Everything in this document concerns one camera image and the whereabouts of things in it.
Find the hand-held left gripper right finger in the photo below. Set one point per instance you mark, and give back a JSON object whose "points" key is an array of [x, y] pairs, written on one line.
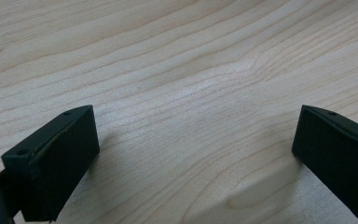
{"points": [[338, 161]]}

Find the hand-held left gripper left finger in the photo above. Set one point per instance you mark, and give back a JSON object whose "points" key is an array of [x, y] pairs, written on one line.
{"points": [[52, 165]]}

